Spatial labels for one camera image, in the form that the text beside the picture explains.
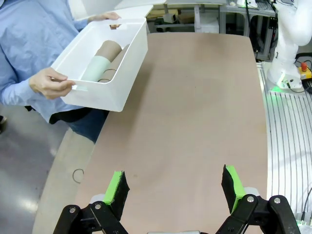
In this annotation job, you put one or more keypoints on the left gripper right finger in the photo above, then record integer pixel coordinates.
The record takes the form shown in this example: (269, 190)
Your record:
(231, 187)

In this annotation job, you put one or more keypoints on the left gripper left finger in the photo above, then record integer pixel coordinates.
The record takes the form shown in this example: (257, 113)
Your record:
(117, 192)

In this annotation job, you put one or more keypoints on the person's right forearm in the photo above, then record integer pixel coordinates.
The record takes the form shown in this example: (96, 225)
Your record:
(14, 90)

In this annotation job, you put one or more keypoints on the person's left hand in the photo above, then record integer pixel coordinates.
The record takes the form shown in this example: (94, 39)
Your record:
(107, 16)

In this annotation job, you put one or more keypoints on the yellow emergency stop button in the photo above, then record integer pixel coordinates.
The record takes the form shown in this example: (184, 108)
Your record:
(304, 71)

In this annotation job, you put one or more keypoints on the black shoe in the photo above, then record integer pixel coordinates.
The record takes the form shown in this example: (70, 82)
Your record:
(2, 123)

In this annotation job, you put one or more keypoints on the white desk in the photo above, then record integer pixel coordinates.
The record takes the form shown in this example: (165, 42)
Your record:
(197, 14)

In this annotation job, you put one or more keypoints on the person's right hand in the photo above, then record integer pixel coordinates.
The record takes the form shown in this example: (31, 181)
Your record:
(48, 83)

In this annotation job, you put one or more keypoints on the grey box device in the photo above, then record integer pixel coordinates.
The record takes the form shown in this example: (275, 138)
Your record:
(170, 17)

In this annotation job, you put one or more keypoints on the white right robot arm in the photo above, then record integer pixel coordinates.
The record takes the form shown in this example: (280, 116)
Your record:
(287, 41)

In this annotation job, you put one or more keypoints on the white plastic basket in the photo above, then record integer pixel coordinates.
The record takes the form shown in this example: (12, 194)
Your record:
(114, 97)

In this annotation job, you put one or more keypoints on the person in light blue shirt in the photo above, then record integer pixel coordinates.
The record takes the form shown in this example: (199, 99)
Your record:
(29, 36)

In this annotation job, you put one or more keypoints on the pale green cup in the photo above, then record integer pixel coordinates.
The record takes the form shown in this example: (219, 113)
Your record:
(97, 69)

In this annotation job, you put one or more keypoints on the person's left forearm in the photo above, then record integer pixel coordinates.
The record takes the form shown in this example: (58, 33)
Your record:
(80, 25)

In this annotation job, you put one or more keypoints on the aluminium slotted base plate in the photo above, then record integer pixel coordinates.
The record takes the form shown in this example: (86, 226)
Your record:
(285, 146)

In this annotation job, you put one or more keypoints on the aluminium frame table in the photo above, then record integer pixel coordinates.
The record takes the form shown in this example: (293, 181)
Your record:
(234, 9)

